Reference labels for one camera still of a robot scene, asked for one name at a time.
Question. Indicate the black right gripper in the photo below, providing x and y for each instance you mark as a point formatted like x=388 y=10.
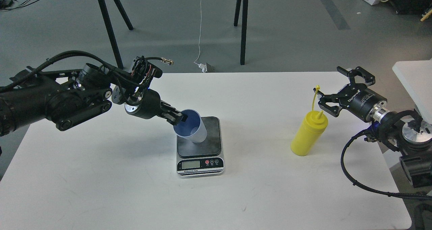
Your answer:
x=355 y=97

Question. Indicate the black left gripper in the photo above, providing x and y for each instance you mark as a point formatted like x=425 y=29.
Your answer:
x=153 y=106

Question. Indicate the blue plastic cup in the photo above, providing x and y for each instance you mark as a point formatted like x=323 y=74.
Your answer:
x=192 y=128

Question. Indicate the yellow squeeze bottle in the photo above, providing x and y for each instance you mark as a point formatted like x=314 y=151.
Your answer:
x=312 y=127

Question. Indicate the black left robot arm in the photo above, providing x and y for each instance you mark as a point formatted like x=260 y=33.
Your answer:
x=71 y=97

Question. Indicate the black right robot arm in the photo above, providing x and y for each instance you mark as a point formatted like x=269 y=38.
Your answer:
x=405 y=132

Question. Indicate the digital kitchen scale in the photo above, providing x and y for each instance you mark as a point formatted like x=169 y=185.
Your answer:
x=201 y=159

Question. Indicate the grey power adapter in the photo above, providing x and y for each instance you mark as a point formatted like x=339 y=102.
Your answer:
x=208 y=68

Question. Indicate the white side table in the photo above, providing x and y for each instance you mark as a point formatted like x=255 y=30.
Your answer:
x=416 y=78

